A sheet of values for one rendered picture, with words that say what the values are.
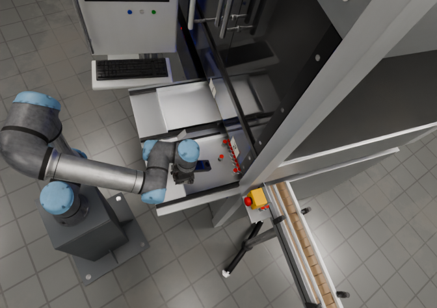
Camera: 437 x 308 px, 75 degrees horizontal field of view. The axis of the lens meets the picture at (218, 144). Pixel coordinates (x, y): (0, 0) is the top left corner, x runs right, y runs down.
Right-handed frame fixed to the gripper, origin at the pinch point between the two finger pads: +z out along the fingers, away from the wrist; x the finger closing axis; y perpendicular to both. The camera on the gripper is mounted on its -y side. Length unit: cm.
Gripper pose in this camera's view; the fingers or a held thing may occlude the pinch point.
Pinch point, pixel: (188, 179)
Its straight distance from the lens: 130.0
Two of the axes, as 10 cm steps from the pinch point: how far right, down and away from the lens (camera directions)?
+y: -9.4, 2.1, -2.8
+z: -1.7, 4.4, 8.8
